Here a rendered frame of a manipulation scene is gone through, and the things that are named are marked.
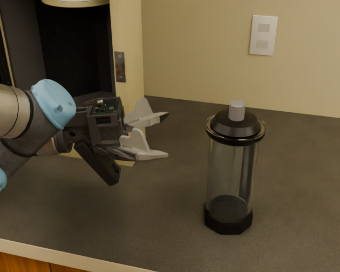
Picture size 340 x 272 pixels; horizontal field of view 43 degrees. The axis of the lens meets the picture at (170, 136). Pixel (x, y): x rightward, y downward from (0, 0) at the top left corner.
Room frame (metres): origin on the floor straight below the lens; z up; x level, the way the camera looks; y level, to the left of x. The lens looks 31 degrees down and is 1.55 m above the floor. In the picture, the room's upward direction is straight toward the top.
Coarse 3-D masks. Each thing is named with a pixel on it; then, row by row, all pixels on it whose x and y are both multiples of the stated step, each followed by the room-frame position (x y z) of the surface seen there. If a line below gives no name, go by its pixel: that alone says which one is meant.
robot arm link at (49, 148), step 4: (52, 140) 0.65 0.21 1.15; (48, 144) 0.65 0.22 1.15; (52, 144) 0.65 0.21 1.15; (56, 144) 0.65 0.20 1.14; (40, 148) 0.65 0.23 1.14; (44, 148) 0.65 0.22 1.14; (48, 148) 0.65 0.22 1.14; (52, 148) 0.65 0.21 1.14; (56, 148) 0.65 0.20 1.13; (40, 152) 0.65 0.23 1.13; (44, 152) 0.65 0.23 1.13; (48, 152) 0.65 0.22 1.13; (52, 152) 0.65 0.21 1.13; (56, 152) 0.65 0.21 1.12; (60, 152) 0.67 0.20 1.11
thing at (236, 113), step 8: (232, 104) 0.68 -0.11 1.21; (240, 104) 0.68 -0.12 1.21; (224, 112) 0.70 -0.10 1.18; (232, 112) 0.67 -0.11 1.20; (240, 112) 0.67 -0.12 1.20; (248, 112) 0.70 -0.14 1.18; (216, 120) 0.67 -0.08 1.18; (224, 120) 0.67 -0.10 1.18; (232, 120) 0.67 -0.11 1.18; (240, 120) 0.67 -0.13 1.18; (248, 120) 0.67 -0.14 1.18; (256, 120) 0.67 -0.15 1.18; (216, 128) 0.66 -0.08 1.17; (224, 128) 0.65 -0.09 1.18; (232, 128) 0.65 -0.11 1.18; (240, 128) 0.65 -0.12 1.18; (248, 128) 0.65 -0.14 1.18; (256, 128) 0.66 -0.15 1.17; (232, 136) 0.64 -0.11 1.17; (240, 136) 0.64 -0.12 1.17
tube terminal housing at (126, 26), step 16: (112, 0) 0.88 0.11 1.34; (128, 0) 0.90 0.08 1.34; (0, 16) 0.95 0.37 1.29; (112, 16) 0.88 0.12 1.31; (128, 16) 0.90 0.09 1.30; (112, 32) 0.88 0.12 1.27; (128, 32) 0.89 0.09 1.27; (128, 48) 0.89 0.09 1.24; (128, 64) 0.88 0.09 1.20; (128, 80) 0.88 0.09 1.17; (128, 96) 0.87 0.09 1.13; (128, 112) 0.87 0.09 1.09; (144, 128) 0.97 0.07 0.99
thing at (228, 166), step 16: (208, 128) 0.67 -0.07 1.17; (224, 144) 0.64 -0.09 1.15; (256, 144) 0.66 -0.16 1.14; (208, 160) 0.68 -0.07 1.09; (224, 160) 0.64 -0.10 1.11; (240, 160) 0.64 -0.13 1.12; (256, 160) 0.66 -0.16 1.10; (208, 176) 0.67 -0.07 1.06; (224, 176) 0.64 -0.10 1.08; (240, 176) 0.64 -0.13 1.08; (208, 192) 0.67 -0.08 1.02; (224, 192) 0.64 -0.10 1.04; (240, 192) 0.64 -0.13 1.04; (208, 208) 0.67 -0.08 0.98; (224, 208) 0.64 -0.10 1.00; (240, 208) 0.64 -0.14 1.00
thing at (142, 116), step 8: (136, 104) 0.74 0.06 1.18; (144, 104) 0.75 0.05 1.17; (136, 112) 0.74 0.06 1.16; (144, 112) 0.74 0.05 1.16; (152, 112) 0.75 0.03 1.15; (160, 112) 0.76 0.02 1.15; (128, 120) 0.73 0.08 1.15; (136, 120) 0.74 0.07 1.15; (144, 120) 0.73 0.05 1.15; (152, 120) 0.74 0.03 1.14; (160, 120) 0.75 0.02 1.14; (128, 128) 0.72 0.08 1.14
